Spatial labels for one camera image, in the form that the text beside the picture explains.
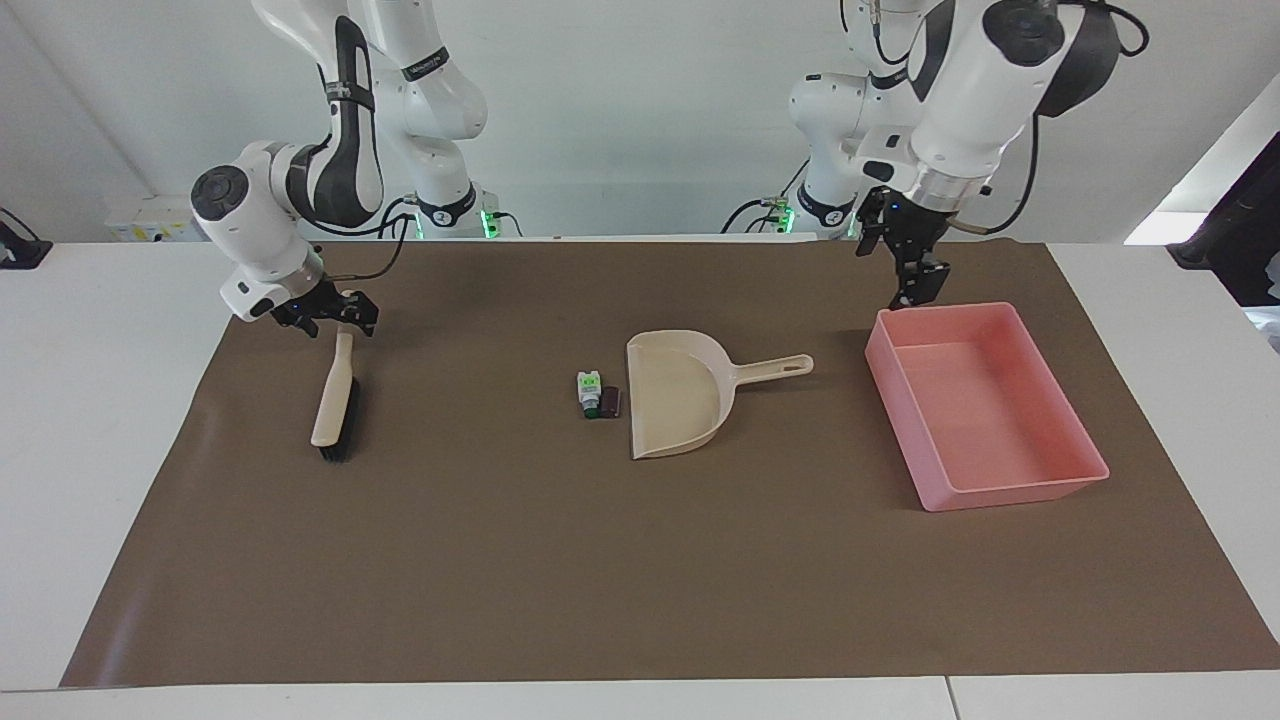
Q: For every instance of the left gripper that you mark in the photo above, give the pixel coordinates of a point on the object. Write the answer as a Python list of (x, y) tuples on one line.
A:
[(917, 225)]

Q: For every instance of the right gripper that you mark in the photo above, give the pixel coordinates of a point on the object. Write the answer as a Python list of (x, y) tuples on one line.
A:
[(300, 305)]

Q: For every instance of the pink plastic bin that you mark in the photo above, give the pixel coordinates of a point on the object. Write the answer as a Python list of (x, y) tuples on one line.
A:
[(985, 410)]

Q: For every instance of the beige plastic dustpan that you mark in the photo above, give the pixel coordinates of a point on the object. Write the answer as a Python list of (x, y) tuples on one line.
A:
[(675, 395)]

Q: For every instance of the beige brush with black bristles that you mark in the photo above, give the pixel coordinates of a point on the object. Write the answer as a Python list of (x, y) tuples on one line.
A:
[(333, 400)]

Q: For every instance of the black stand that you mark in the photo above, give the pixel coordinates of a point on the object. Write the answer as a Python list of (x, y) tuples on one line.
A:
[(20, 248), (1235, 230)]

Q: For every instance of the white and green electronic part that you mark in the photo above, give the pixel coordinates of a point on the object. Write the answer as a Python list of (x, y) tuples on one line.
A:
[(588, 392)]

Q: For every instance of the white power strip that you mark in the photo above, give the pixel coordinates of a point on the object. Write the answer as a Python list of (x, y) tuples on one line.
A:
[(150, 222)]

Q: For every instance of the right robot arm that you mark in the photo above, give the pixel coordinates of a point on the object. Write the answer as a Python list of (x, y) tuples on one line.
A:
[(265, 200)]

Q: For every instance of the dark brown electronic part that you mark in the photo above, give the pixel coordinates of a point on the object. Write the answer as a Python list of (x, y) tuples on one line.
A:
[(611, 402)]

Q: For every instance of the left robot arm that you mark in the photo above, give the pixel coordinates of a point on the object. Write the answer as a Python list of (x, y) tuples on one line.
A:
[(985, 90)]

